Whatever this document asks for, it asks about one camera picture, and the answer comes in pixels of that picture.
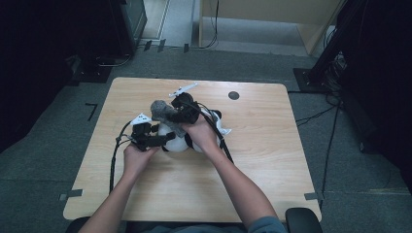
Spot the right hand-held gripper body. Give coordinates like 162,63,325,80
168,83,202,125

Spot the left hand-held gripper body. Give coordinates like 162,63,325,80
129,113,154,152

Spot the grey fluffy cloth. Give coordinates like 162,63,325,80
150,99,188,139

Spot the panda plush toy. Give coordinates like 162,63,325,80
157,108,232,153

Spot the person's left hand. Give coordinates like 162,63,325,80
123,144,159,178

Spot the person's right hand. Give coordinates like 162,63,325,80
181,114,222,156

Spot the grey tape strip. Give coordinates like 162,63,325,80
58,188,85,202
304,192,325,202

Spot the black equipment cabinet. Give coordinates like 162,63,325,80
108,0,149,58

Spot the black chair armrest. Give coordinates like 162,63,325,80
64,216,91,233
285,207,324,233

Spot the dark curtain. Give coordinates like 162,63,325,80
0,0,113,153
336,0,412,193

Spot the person's blue-grey clothing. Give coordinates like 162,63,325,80
139,216,288,233

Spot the black metal stand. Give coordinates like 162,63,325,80
292,0,358,95

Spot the beige wooden furniture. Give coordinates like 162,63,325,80
197,0,344,56

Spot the right hand-held gripper cable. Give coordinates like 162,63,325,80
184,101,235,165

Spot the hand-held gripper cable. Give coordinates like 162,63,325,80
109,120,134,195
184,101,235,165

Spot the left hand-held gripper cable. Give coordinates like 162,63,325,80
109,120,134,195

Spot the black stand base plate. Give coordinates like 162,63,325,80
68,54,114,85

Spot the black hanging cable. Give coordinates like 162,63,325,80
190,0,220,50

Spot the long black floor cable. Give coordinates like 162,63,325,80
320,105,342,208

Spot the tangled cable bundle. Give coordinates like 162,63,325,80
324,51,348,108

